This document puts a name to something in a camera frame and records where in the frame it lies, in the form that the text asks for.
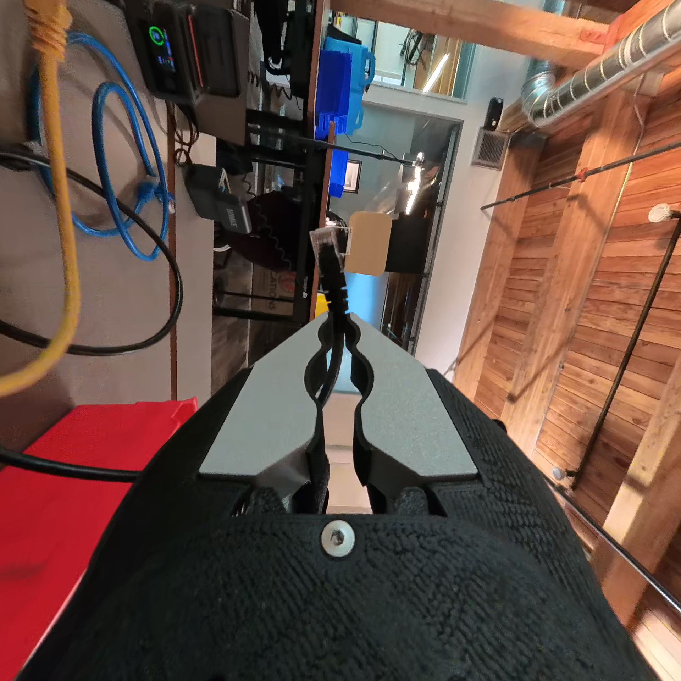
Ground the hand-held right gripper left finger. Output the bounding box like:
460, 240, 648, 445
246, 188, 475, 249
198, 312, 333, 514

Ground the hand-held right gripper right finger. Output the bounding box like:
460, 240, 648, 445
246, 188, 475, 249
343, 312, 480, 514

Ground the black ethernet cable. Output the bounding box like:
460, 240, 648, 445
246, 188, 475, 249
0, 151, 354, 482

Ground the yellow ethernet cable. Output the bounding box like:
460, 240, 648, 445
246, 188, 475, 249
0, 0, 82, 397

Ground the printed cardboard box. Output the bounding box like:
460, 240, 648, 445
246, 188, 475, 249
250, 266, 299, 316

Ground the plain wooden board stand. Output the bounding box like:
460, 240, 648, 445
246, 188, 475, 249
345, 211, 393, 276

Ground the black battery charger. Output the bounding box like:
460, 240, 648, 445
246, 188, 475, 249
183, 162, 253, 236

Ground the black metal rod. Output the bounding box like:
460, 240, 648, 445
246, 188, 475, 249
572, 210, 681, 490
481, 143, 681, 211

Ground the red plastic bin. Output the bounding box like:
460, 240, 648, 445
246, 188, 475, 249
0, 396, 199, 681

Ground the low blue plastic bin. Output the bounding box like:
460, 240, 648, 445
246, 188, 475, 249
327, 149, 350, 199

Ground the black tripod stand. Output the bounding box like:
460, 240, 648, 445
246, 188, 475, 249
247, 125, 426, 214

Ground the tall blue bin stack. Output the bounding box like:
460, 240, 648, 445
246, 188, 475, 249
314, 36, 377, 140

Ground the black charging case with screen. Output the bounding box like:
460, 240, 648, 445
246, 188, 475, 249
125, 0, 251, 107

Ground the wooden pillar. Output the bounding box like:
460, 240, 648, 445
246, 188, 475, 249
330, 0, 610, 56

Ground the blue ethernet cable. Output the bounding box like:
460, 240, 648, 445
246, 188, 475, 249
28, 32, 175, 262

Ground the wall air vent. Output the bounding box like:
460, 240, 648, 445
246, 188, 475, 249
471, 127, 511, 171

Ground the silver air duct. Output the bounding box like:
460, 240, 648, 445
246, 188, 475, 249
520, 0, 681, 129

